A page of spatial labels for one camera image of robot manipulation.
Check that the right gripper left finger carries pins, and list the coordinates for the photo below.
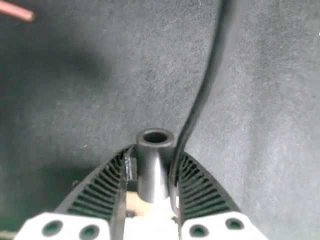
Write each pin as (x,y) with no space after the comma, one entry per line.
(95,192)

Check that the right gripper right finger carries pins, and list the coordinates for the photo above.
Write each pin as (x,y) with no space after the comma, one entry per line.
(200,190)

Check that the black cylindrical sleeve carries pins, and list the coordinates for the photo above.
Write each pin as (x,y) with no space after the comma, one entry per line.
(152,162)

